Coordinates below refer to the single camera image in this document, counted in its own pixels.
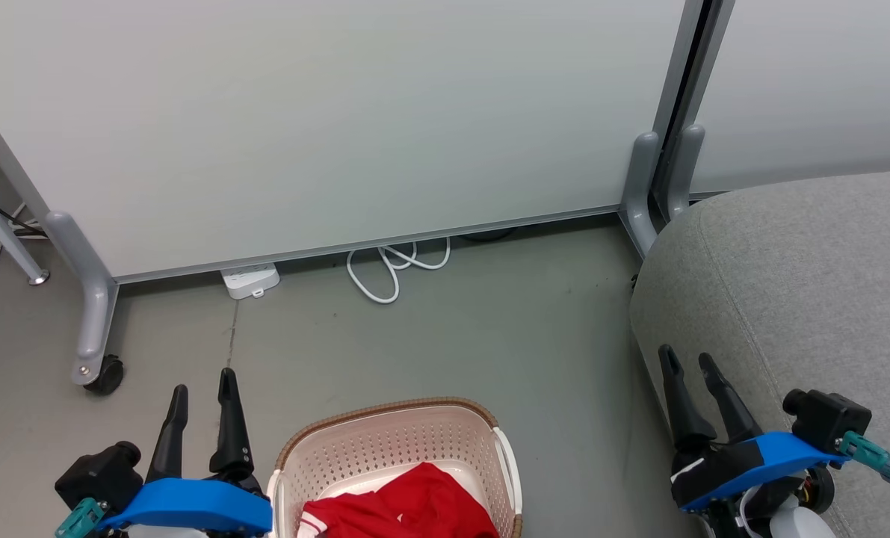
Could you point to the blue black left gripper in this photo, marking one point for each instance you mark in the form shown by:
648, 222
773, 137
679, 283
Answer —
190, 504

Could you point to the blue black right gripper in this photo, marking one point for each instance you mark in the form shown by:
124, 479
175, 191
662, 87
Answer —
758, 463

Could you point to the red and white garment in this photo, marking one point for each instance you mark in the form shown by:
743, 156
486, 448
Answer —
422, 508

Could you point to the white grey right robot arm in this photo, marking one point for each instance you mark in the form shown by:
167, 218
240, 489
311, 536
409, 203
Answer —
796, 524

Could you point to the grey fabric sofa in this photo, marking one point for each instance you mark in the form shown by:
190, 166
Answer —
826, 284

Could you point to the black caster wheel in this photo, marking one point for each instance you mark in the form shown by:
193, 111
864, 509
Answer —
107, 376

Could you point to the white power strip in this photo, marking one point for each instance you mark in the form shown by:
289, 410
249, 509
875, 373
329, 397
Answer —
250, 279

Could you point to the grey partition foot with caster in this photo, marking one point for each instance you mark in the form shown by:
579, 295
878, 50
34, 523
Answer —
93, 299

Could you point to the beige perforated laundry basket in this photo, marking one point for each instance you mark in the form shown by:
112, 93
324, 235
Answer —
385, 441

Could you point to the narrow white partition panel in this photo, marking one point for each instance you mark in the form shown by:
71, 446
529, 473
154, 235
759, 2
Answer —
811, 90

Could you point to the wide white partition panel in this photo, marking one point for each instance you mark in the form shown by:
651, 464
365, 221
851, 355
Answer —
340, 112

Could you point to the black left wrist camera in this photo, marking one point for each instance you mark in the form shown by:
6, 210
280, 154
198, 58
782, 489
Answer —
97, 474

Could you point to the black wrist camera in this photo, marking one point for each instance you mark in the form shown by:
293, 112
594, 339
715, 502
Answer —
833, 422
97, 474

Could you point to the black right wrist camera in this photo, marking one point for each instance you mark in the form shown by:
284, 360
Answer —
833, 422

